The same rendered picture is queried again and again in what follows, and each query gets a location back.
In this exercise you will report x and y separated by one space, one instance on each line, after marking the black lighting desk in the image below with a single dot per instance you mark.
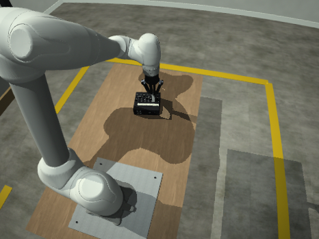
143 104

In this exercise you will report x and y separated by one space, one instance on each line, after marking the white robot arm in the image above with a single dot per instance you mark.
28 38

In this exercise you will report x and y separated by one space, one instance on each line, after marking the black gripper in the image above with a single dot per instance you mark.
152 81

